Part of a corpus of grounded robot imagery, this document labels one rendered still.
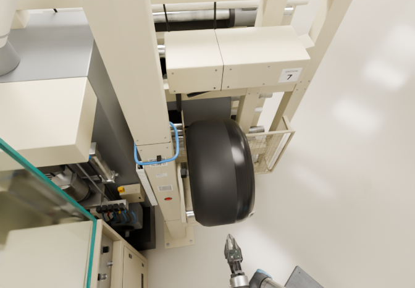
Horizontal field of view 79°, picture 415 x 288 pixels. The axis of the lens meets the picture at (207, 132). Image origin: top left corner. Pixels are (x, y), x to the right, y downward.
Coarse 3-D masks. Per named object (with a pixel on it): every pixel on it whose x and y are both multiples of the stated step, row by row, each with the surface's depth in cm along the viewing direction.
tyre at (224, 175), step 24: (216, 120) 134; (192, 144) 120; (216, 144) 117; (240, 144) 118; (192, 168) 115; (216, 168) 112; (240, 168) 113; (192, 192) 119; (216, 192) 112; (240, 192) 114; (216, 216) 118; (240, 216) 121
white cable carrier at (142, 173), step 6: (138, 168) 113; (144, 168) 114; (138, 174) 115; (144, 174) 116; (144, 180) 122; (144, 186) 127; (150, 186) 129; (150, 192) 134; (150, 198) 142; (156, 198) 149; (156, 204) 151
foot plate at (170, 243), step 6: (186, 228) 235; (192, 228) 235; (168, 234) 231; (186, 234) 232; (192, 234) 232; (168, 240) 228; (174, 240) 228; (180, 240) 229; (186, 240) 229; (192, 240) 229; (168, 246) 225; (174, 246) 226; (180, 246) 226
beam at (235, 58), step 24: (168, 48) 106; (192, 48) 107; (216, 48) 107; (240, 48) 108; (264, 48) 108; (288, 48) 109; (168, 72) 101; (192, 72) 102; (216, 72) 104; (240, 72) 106; (264, 72) 108
